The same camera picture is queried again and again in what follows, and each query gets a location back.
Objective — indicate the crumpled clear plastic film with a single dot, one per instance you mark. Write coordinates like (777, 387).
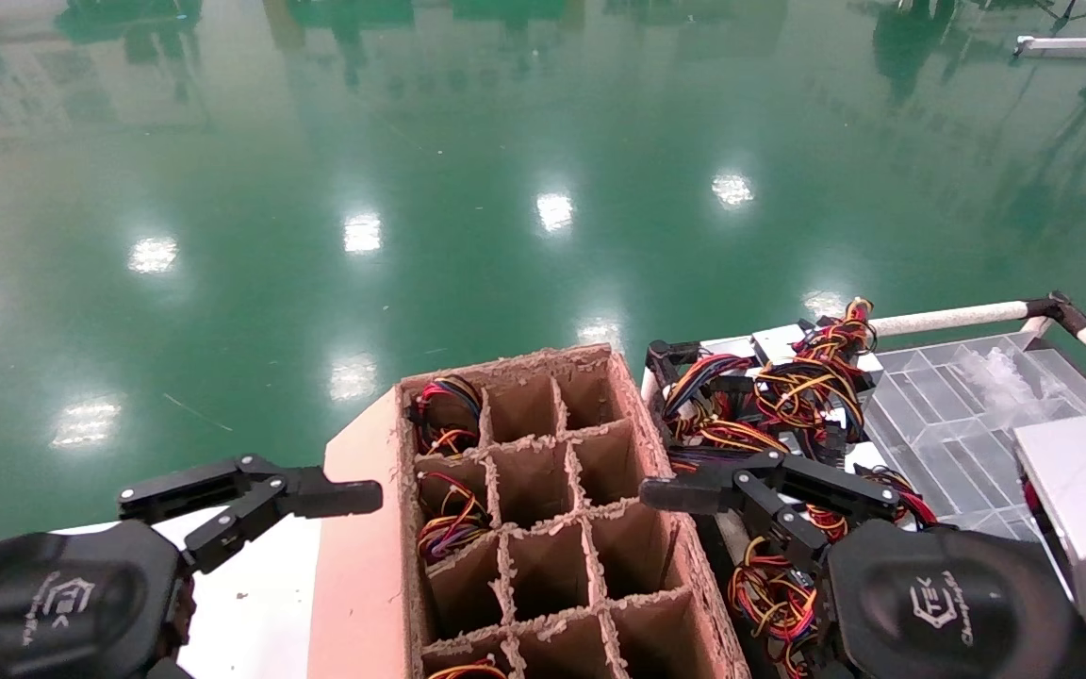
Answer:
(1000, 377)

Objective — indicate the clear plastic compartment tray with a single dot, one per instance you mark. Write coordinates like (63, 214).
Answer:
(948, 424)

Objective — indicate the white metal stand base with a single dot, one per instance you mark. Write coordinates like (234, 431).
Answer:
(1061, 44)

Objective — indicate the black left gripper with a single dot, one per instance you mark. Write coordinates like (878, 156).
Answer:
(53, 604)

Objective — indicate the black rail corner joint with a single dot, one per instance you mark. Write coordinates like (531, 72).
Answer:
(670, 358)
(1057, 311)

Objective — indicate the brown cardboard box with dividers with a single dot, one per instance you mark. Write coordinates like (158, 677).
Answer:
(543, 566)

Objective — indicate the silver metal power supply casing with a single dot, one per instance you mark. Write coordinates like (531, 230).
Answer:
(777, 341)

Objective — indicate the long white padded rail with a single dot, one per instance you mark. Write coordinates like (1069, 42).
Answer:
(948, 318)

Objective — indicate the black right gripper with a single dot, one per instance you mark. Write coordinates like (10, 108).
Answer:
(948, 604)

